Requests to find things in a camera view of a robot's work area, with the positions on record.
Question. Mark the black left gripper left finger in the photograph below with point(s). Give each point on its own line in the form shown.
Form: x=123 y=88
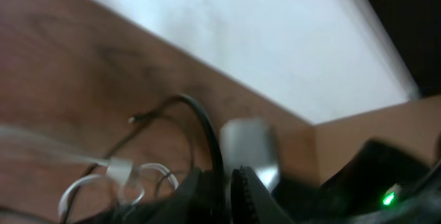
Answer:
x=173 y=209

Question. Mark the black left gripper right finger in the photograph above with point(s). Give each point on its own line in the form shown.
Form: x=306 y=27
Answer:
x=251 y=202

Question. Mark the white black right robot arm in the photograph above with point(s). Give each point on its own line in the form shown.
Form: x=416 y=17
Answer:
x=380 y=184

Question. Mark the brown cardboard side panel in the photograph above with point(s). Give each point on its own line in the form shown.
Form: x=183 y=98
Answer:
x=413 y=127

